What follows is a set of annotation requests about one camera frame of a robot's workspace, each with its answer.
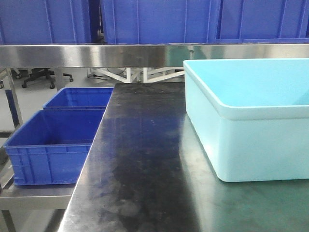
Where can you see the far blue crate lower shelf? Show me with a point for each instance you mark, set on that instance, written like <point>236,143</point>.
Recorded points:
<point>77,98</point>

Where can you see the blue crate shelf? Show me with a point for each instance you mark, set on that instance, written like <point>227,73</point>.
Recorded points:
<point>77,98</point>
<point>51,147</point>

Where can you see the near blue crate lower shelf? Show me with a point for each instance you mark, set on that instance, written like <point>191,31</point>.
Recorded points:
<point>51,147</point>

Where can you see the stainless steel lower shelf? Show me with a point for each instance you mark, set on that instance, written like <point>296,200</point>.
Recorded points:
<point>34,197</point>

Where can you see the light blue plastic tub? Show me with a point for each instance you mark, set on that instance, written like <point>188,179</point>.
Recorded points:
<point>251,116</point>

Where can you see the upper middle blue crate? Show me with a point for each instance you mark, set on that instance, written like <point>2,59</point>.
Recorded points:
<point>159,21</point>

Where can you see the blue crate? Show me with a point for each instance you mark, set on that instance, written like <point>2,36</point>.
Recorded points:
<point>45,22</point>
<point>263,21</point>
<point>159,21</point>

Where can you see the upper right blue crate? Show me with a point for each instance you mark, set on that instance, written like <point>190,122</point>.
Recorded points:
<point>263,21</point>

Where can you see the black office chair base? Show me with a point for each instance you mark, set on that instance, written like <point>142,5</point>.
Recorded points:
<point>35,74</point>

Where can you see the upper left blue crate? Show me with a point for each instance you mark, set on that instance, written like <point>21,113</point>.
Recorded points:
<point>45,22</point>

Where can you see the white metal frame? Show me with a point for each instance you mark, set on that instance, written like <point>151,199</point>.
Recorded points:
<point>130,75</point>

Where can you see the stainless steel upper shelf rail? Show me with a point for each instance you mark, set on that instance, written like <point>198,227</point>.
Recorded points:
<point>164,55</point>

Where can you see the steel shelf upright post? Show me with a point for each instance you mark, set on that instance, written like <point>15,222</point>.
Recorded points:
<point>9,88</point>

